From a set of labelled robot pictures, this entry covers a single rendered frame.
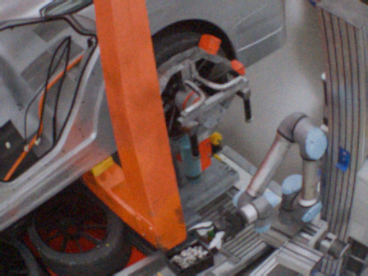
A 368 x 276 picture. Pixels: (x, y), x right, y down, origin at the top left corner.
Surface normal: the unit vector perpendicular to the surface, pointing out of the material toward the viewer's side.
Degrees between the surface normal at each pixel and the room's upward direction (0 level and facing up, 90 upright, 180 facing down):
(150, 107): 90
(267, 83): 0
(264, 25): 90
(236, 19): 90
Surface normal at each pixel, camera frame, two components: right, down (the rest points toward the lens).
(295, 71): -0.12, -0.72
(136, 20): 0.64, 0.47
